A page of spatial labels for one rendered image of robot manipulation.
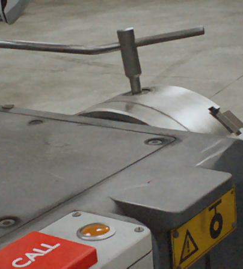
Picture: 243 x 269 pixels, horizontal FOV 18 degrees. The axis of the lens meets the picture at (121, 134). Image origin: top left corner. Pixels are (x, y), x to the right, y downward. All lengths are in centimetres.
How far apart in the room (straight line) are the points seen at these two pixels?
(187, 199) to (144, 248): 7
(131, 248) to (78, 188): 12
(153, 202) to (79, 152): 15
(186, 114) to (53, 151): 25
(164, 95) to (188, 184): 35
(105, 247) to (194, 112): 44
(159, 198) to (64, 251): 13
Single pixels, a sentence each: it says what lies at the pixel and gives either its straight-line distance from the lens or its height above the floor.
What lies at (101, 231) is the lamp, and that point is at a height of 126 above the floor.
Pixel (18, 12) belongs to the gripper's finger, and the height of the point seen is 136.
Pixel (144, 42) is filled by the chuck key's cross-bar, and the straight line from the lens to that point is 99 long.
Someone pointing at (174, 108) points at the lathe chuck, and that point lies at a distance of 95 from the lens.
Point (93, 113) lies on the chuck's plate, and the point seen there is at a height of 123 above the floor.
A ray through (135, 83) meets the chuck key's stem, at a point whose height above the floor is 125.
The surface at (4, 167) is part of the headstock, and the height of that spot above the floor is 126.
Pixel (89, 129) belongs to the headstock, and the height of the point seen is 126.
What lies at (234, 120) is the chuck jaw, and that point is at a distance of 102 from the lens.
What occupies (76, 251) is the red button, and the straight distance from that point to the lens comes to 52.
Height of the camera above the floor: 150
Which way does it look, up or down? 18 degrees down
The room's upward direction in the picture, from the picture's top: 5 degrees counter-clockwise
